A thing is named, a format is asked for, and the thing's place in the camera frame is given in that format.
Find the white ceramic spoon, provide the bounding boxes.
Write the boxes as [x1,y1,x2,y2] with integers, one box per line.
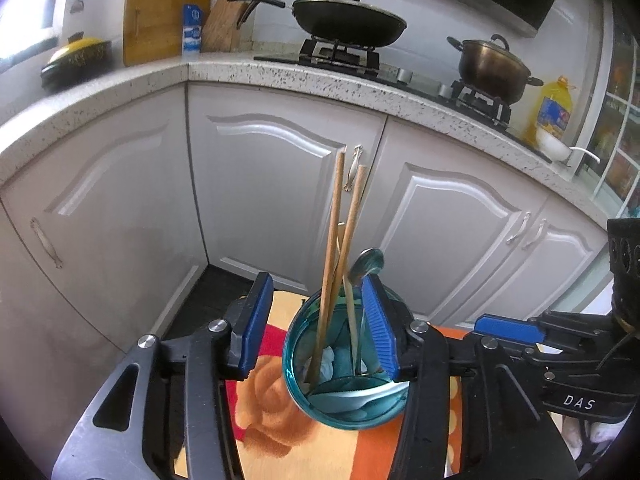
[308,382,409,414]

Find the steel spoon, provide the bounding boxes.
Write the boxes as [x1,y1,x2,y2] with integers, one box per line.
[347,247,385,286]

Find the pale thin wooden chopstick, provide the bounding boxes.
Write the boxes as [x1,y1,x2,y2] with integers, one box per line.
[336,222,358,370]

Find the brown wooden chopstick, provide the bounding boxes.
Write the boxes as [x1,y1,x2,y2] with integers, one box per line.
[306,151,345,388]
[329,165,367,318]

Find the right hand in white glove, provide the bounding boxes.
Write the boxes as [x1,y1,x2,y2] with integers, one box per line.
[561,416,628,460]

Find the teal rimmed utensil holder cup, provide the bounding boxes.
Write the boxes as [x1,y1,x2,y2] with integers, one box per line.
[282,292,409,430]

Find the orange yellow red towel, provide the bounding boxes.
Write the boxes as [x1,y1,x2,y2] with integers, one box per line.
[171,288,464,480]

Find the glass pane cabinet door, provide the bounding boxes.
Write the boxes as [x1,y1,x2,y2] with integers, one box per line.
[576,0,639,218]

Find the white bowl with ladle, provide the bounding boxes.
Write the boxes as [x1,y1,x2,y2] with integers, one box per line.
[536,127,601,162]

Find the yellow cooking oil bottle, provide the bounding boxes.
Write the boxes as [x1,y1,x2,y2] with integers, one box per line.
[524,75,573,148]

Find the bronze stock pot with lid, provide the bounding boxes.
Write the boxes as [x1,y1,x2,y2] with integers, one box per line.
[447,34,544,105]

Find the black glass gas stove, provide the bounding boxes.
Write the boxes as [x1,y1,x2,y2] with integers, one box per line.
[254,38,551,162]

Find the blue white salt bag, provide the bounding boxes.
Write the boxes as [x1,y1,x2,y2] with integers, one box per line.
[181,3,203,55]

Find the wooden knife block with knives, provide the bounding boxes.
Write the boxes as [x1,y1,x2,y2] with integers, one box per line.
[201,0,248,53]

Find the black lidded wok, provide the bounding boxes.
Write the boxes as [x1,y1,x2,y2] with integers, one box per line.
[227,0,407,50]

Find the yellow lidded black casserole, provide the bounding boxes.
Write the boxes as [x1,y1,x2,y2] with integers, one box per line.
[40,32,113,92]

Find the wooden cutting board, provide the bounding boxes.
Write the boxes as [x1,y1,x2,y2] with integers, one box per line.
[122,0,210,67]

